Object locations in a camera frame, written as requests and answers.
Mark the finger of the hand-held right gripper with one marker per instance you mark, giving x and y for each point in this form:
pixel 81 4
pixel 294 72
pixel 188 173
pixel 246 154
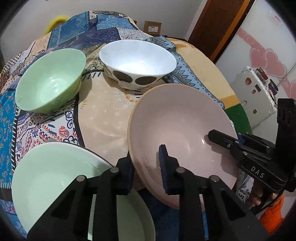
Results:
pixel 222 139
pixel 256 144

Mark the small red jar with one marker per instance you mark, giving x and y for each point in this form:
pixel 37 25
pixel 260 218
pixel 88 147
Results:
pixel 262 74

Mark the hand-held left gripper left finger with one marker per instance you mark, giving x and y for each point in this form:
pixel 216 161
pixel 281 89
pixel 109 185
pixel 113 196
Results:
pixel 127 171

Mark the cardboard box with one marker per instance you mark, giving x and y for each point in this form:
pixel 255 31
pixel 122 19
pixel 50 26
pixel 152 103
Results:
pixel 152 27

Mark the beige blanket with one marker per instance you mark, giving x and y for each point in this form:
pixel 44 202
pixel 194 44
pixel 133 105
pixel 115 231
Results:
pixel 106 111

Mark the person's right hand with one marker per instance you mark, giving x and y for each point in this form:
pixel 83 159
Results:
pixel 256 198

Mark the green bowl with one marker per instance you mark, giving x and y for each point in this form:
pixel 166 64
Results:
pixel 46 83

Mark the white door sticker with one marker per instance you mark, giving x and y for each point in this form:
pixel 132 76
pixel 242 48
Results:
pixel 276 18

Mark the white bowl with dark dots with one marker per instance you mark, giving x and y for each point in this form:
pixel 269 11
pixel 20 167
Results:
pixel 138 62

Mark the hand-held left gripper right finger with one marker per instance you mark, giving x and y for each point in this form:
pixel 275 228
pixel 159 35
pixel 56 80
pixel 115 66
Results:
pixel 163 169

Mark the white suitcase with stickers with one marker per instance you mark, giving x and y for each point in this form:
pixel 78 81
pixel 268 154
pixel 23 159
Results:
pixel 253 102

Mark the light green plate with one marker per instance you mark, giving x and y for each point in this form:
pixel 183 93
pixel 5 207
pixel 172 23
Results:
pixel 46 185

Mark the pink shallow bowl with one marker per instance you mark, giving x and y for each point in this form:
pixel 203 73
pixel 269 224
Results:
pixel 180 125

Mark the white sliding door with hearts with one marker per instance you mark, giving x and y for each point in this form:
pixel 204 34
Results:
pixel 266 46

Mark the wooden wardrobe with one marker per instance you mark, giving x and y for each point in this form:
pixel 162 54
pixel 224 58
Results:
pixel 233 30

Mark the small dark bottle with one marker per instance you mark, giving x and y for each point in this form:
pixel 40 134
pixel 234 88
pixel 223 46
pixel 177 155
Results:
pixel 274 87

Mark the dark wooden door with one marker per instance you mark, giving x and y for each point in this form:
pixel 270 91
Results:
pixel 203 30

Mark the patchwork blanket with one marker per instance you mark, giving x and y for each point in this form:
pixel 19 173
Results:
pixel 34 129

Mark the yellow foam tube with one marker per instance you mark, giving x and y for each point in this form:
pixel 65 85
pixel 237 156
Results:
pixel 56 19

